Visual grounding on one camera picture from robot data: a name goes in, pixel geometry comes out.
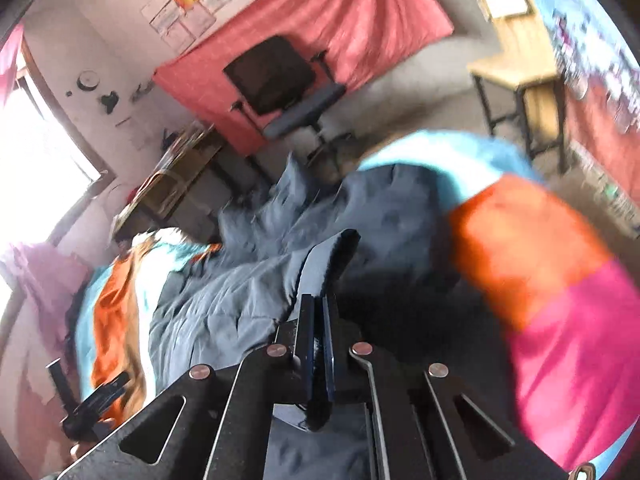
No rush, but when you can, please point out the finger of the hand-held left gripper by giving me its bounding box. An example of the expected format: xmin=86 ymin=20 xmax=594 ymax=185
xmin=46 ymin=359 xmax=77 ymax=410
xmin=77 ymin=371 xmax=132 ymax=411

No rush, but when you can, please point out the group of wall certificates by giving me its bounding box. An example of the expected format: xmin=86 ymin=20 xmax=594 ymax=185
xmin=140 ymin=0 xmax=274 ymax=54

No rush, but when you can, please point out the white paper sheet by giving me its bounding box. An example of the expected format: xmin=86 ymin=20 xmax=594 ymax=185
xmin=484 ymin=0 xmax=529 ymax=19

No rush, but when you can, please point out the black office chair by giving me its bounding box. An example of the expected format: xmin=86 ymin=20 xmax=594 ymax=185
xmin=222 ymin=35 xmax=357 ymax=162

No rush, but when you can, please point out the dark blue garment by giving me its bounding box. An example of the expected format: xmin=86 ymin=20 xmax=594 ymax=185
xmin=149 ymin=154 xmax=506 ymax=480

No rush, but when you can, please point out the bright window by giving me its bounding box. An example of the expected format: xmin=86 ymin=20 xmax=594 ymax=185
xmin=0 ymin=50 xmax=103 ymax=247

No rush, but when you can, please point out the wooden desk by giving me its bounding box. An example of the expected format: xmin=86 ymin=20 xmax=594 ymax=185
xmin=111 ymin=124 xmax=273 ymax=242

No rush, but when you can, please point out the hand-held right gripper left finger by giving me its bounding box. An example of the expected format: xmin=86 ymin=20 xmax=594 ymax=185
xmin=56 ymin=294 xmax=327 ymax=480

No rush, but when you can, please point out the colourful striped blanket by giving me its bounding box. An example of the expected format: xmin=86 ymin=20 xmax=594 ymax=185
xmin=75 ymin=129 xmax=640 ymax=476

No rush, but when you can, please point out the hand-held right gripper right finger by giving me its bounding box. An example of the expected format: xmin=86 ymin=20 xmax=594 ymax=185
xmin=324 ymin=294 xmax=576 ymax=480

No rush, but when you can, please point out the pink curtain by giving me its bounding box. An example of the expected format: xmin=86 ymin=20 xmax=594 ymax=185
xmin=0 ymin=24 xmax=27 ymax=107

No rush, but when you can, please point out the red checked wall cloth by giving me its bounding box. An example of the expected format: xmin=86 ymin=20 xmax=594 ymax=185
xmin=152 ymin=0 xmax=456 ymax=157

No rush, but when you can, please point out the printed wall cloth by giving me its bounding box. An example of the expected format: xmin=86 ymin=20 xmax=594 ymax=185
xmin=510 ymin=0 xmax=640 ymax=242

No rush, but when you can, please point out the wooden chair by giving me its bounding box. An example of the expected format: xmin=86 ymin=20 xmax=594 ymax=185
xmin=466 ymin=0 xmax=570 ymax=175

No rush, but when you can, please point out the pink cloth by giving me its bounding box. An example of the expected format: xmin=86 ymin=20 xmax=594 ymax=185
xmin=0 ymin=241 xmax=97 ymax=413

